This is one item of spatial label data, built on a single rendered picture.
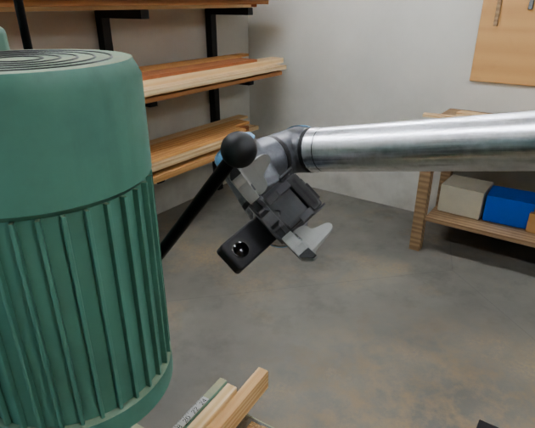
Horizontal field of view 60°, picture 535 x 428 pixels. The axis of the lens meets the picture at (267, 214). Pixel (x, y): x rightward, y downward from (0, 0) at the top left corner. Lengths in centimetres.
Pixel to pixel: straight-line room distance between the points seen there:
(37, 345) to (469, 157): 61
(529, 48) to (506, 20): 23
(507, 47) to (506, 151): 280
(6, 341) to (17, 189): 13
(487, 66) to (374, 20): 87
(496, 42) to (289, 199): 298
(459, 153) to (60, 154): 58
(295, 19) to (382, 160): 335
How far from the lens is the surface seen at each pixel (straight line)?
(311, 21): 404
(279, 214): 64
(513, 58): 352
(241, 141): 43
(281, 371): 226
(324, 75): 400
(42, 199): 34
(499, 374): 248
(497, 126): 75
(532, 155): 74
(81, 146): 33
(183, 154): 318
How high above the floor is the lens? 154
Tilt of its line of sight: 24 degrees down
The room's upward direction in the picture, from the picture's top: straight up
